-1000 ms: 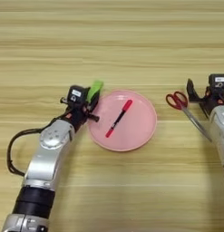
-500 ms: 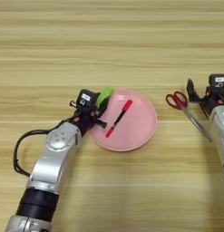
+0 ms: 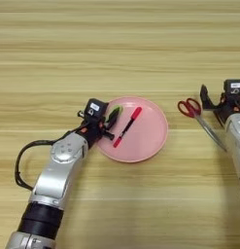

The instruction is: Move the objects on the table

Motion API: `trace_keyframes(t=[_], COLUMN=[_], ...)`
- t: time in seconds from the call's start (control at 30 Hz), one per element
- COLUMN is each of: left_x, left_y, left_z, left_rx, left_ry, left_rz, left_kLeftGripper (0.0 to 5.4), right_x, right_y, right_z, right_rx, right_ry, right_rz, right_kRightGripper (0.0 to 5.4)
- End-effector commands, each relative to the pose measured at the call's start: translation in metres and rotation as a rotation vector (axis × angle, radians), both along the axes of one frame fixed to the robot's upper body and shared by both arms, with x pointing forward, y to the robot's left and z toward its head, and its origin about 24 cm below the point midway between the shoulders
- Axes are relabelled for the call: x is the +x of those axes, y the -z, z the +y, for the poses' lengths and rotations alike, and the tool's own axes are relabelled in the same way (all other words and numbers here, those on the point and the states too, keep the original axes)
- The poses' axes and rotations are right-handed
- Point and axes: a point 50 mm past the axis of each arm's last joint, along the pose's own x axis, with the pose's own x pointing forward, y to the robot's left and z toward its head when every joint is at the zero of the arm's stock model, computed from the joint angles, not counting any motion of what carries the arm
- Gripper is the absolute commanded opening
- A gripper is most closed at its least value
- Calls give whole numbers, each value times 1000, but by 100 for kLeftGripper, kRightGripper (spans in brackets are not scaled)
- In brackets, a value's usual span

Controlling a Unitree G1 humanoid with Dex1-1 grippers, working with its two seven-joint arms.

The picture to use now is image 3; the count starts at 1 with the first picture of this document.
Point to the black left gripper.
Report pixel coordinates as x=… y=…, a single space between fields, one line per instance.
x=92 y=129

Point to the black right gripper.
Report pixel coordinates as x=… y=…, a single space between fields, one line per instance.
x=230 y=105

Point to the red and black marker pen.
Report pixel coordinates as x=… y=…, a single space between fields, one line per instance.
x=128 y=126

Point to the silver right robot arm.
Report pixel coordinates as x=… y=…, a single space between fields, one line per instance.
x=236 y=142

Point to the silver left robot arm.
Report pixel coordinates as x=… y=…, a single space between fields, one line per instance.
x=56 y=175

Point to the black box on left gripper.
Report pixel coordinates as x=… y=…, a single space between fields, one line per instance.
x=95 y=108

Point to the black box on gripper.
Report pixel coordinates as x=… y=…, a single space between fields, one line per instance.
x=95 y=108
x=234 y=87

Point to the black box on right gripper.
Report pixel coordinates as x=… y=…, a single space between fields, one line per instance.
x=234 y=87

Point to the pink round plate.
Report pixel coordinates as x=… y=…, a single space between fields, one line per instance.
x=147 y=136

